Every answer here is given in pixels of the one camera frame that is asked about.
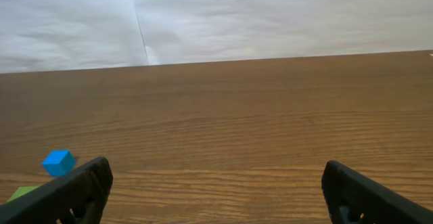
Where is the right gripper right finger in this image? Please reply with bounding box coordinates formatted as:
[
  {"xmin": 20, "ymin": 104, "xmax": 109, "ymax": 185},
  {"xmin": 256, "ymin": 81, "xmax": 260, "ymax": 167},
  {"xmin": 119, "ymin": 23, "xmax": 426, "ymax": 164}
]
[{"xmin": 321, "ymin": 160, "xmax": 433, "ymax": 224}]

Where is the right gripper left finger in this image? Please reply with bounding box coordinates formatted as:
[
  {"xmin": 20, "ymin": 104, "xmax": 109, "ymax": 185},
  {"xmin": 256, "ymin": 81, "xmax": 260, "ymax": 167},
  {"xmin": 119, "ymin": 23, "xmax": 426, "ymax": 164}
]
[{"xmin": 0, "ymin": 156, "xmax": 114, "ymax": 224}]

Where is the blue cube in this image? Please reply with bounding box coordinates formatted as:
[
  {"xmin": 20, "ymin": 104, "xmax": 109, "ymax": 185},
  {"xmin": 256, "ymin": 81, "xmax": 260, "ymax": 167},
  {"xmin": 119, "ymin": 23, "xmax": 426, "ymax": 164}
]
[{"xmin": 41, "ymin": 150, "xmax": 77, "ymax": 178}]

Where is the green cube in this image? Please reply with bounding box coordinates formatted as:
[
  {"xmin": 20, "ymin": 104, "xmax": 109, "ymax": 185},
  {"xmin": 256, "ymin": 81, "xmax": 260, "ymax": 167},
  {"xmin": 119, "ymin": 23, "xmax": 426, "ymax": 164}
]
[{"xmin": 7, "ymin": 186, "xmax": 39, "ymax": 203}]

